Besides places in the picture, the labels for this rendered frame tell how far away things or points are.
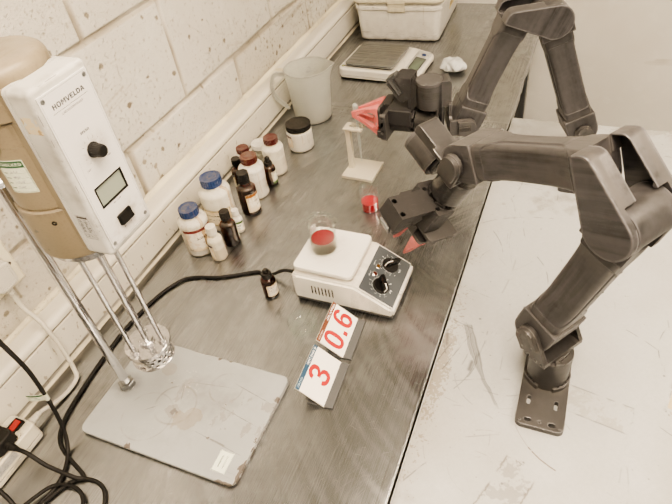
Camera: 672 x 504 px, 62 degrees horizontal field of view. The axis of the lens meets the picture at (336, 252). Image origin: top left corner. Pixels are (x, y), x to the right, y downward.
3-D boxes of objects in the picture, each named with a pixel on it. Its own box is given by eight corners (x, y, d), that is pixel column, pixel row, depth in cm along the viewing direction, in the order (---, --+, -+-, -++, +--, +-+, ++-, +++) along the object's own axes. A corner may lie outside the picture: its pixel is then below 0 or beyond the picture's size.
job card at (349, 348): (365, 321, 104) (364, 306, 101) (351, 360, 98) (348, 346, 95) (334, 315, 106) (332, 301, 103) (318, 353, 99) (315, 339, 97)
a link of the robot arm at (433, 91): (418, 90, 111) (479, 83, 110) (413, 71, 118) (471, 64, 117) (419, 141, 119) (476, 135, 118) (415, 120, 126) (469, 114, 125)
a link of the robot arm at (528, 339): (515, 324, 82) (545, 348, 79) (557, 295, 85) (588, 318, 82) (511, 350, 87) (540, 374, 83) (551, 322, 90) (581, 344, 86)
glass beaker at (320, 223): (308, 258, 106) (301, 226, 100) (314, 239, 109) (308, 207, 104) (339, 260, 104) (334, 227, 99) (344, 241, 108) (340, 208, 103)
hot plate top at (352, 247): (373, 238, 108) (373, 235, 108) (351, 281, 100) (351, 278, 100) (317, 228, 112) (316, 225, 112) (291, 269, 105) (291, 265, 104)
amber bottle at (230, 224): (235, 248, 123) (225, 217, 117) (222, 245, 124) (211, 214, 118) (244, 238, 125) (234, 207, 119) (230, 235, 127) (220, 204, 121)
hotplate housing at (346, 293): (413, 273, 111) (412, 243, 106) (393, 322, 103) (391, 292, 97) (312, 253, 119) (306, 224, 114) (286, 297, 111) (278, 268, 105)
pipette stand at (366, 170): (383, 164, 140) (380, 118, 131) (371, 183, 135) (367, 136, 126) (354, 160, 143) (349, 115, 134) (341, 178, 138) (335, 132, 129)
